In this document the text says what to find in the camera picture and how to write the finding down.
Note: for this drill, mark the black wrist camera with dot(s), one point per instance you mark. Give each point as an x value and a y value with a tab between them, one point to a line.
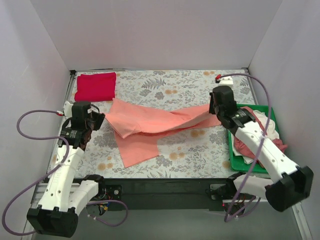
81	110
223	95

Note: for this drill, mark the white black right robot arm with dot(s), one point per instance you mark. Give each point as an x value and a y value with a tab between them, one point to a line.
288	183

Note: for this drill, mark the white t shirt in tray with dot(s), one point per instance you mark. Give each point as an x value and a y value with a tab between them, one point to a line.
272	134

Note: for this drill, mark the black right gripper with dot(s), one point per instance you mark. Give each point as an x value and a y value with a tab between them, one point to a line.
212	105

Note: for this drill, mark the salmon pink t shirt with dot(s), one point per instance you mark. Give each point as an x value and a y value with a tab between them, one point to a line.
138	128

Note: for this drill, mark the folded red t shirt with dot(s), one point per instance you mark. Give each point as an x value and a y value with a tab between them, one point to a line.
96	87

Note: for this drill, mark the floral patterned table mat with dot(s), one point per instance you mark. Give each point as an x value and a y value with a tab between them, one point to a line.
193	153

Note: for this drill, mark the green plastic tray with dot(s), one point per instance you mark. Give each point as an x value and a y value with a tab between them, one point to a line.
236	159

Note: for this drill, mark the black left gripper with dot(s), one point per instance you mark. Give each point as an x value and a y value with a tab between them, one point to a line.
98	120

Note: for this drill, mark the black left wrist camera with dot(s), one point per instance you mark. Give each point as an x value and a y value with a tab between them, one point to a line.
81	110

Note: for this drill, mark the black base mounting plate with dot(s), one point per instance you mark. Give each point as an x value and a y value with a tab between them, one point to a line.
166	193

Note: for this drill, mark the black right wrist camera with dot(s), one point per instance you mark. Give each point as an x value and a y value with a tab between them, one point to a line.
223	95

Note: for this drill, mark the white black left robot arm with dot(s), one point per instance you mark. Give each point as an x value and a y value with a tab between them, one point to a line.
58	210

